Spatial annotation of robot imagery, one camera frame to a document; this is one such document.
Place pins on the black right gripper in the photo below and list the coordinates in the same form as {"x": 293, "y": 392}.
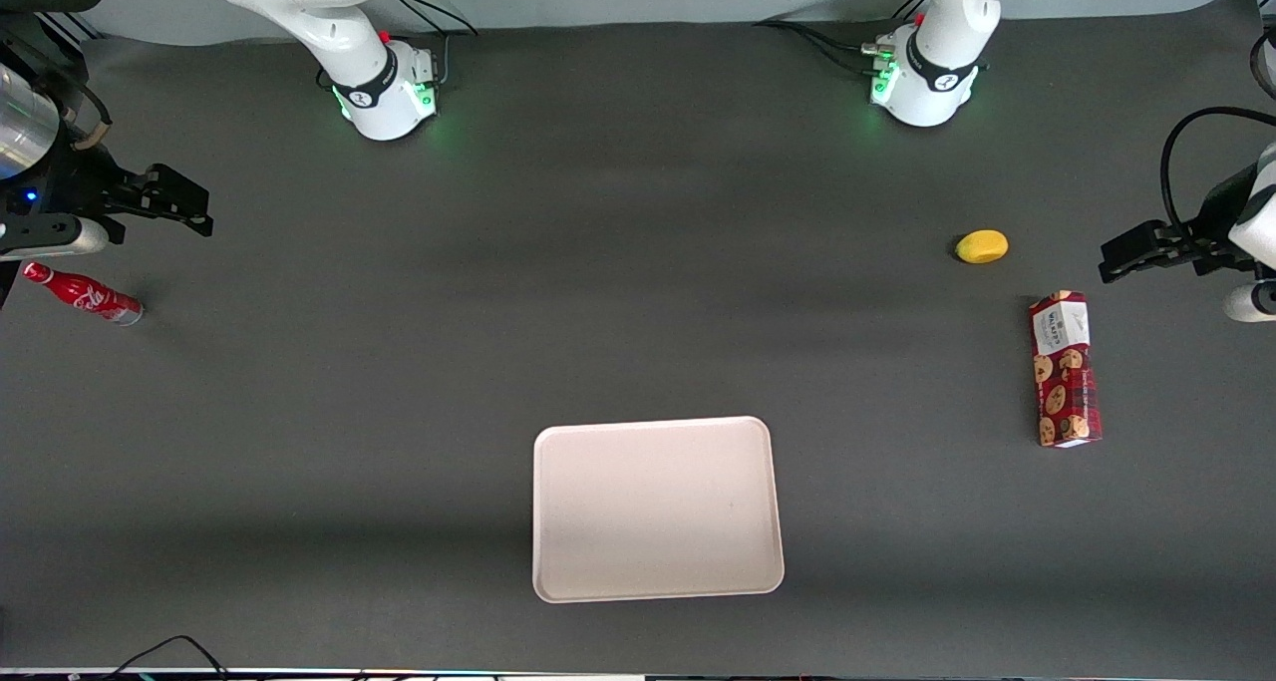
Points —
{"x": 72, "y": 184}

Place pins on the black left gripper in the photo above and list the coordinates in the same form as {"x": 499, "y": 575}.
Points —
{"x": 1203, "y": 234}

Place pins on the red coke bottle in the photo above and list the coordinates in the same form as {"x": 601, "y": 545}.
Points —
{"x": 85, "y": 297}

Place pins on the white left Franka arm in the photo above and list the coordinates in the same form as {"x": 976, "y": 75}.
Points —
{"x": 947, "y": 53}

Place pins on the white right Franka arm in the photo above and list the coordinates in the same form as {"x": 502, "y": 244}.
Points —
{"x": 339, "y": 33}

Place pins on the cream plastic tray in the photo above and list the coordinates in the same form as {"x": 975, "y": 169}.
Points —
{"x": 656, "y": 510}

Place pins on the red cookie box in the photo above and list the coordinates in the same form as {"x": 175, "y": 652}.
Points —
{"x": 1065, "y": 372}

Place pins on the yellow lemon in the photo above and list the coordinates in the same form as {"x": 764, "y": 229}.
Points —
{"x": 982, "y": 246}

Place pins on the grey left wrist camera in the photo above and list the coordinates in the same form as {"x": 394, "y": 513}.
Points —
{"x": 1251, "y": 302}

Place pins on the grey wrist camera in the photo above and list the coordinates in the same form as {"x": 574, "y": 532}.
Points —
{"x": 50, "y": 236}
{"x": 1251, "y": 302}

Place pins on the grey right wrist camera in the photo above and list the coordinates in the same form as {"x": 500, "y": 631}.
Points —
{"x": 50, "y": 236}

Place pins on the aluminium frame profile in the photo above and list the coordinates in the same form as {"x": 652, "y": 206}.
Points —
{"x": 72, "y": 28}

